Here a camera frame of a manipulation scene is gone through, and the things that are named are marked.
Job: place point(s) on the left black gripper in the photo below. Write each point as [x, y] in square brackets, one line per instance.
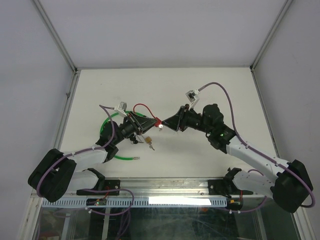
[140, 124]

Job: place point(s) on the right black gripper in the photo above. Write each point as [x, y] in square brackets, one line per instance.
[174, 122]

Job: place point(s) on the red cable seal tag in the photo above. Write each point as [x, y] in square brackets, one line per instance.
[158, 121]

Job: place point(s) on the brass padlock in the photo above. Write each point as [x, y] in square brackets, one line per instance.
[145, 139]

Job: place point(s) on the black-headed key pair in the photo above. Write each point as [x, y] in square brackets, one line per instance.
[136, 142]

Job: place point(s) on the green cable bike lock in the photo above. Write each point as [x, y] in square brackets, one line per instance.
[116, 156]

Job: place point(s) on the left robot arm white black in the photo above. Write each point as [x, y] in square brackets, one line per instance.
[58, 172]

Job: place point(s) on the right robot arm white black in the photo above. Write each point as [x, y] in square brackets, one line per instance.
[287, 183]

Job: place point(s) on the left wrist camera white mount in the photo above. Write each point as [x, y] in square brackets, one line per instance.
[121, 109]

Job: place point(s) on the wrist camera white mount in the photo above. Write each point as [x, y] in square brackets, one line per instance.
[121, 109]
[193, 97]

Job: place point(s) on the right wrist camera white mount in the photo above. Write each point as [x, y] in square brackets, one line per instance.
[193, 97]

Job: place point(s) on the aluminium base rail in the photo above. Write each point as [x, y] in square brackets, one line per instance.
[162, 185]

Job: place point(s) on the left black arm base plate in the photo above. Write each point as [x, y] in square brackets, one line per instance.
[110, 187]

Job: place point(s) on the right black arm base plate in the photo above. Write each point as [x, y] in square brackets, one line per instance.
[224, 188]

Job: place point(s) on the grey slotted cable duct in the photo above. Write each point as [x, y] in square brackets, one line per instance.
[140, 202]

